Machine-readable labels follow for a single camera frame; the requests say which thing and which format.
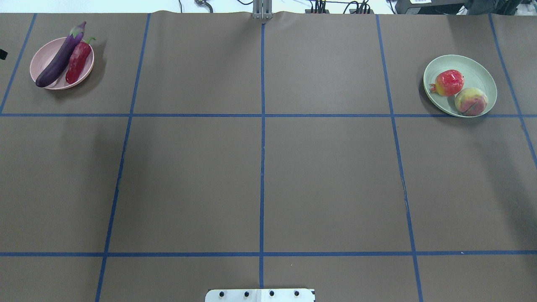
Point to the purple eggplant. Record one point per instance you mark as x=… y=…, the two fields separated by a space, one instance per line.
x=61 y=60

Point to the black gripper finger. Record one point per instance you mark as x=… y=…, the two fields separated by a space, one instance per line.
x=3 y=54

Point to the red chili pepper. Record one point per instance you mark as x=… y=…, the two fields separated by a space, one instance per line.
x=77 y=60

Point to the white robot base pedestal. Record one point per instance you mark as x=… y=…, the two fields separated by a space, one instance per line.
x=261 y=295

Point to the pink yellow peach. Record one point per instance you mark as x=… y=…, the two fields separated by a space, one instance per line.
x=471 y=102

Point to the red pomegranate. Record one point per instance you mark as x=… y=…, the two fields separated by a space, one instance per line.
x=448 y=83

